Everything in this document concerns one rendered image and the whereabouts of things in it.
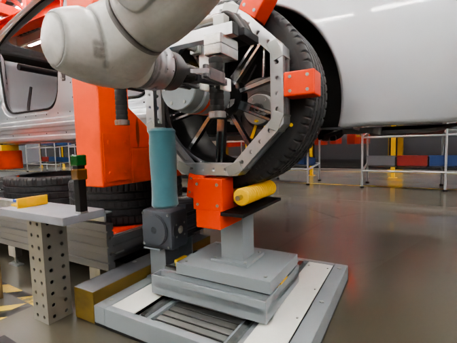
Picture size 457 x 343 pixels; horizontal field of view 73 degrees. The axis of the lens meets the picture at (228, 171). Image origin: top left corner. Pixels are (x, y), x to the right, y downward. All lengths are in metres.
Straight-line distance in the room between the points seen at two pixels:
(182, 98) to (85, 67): 0.48
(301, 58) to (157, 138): 0.51
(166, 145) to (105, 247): 0.71
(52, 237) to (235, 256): 0.72
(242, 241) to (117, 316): 0.53
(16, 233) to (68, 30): 1.81
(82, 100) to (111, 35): 0.97
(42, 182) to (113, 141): 0.99
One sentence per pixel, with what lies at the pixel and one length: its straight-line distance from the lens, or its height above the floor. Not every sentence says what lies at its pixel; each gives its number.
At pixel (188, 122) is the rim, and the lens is 1.35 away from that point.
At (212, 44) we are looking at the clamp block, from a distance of 0.81.
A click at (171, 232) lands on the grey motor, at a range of 1.37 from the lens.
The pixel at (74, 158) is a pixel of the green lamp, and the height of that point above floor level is 0.65.
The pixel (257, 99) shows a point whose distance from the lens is 1.57.
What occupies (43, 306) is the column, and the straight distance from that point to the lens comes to 1.52.
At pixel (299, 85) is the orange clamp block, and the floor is 0.84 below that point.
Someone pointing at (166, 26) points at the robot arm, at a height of 0.84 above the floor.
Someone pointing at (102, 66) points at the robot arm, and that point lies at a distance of 0.50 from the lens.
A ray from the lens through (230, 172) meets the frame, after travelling 1.01.
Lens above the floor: 0.68
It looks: 5 degrees down
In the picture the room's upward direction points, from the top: 2 degrees counter-clockwise
